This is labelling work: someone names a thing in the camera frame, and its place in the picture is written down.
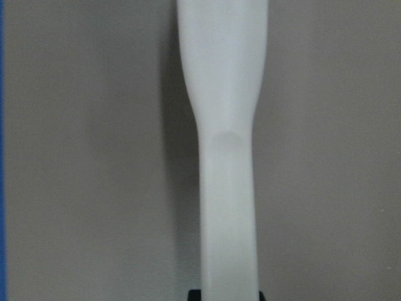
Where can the beige hand brush black bristles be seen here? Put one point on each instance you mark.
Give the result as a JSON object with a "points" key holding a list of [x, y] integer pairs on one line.
{"points": [[223, 51]]}

